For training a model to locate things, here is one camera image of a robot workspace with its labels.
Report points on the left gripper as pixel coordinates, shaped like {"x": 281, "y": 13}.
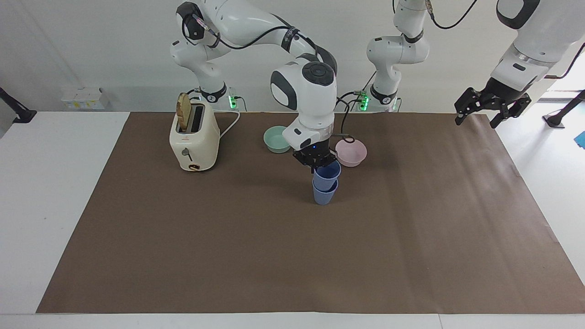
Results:
{"x": 500, "y": 91}

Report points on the pink bowl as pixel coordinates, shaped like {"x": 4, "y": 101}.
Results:
{"x": 352, "y": 153}

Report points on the white box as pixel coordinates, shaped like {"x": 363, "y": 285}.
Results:
{"x": 84, "y": 99}

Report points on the toast slice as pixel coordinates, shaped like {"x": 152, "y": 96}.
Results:
{"x": 183, "y": 112}

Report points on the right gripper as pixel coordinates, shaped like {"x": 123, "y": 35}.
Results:
{"x": 314, "y": 151}

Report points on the blue object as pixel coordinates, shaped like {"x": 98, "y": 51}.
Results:
{"x": 581, "y": 140}

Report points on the cream toaster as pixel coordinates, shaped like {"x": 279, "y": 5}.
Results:
{"x": 196, "y": 144}

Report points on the green bowl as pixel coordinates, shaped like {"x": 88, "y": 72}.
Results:
{"x": 276, "y": 138}

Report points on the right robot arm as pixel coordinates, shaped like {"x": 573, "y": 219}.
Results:
{"x": 242, "y": 23}

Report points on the black stand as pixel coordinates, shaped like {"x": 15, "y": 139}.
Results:
{"x": 16, "y": 109}
{"x": 564, "y": 112}

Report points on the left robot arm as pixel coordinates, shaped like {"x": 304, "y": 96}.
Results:
{"x": 397, "y": 52}

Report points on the blue cup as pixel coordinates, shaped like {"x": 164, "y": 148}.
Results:
{"x": 327, "y": 173}
{"x": 324, "y": 196}

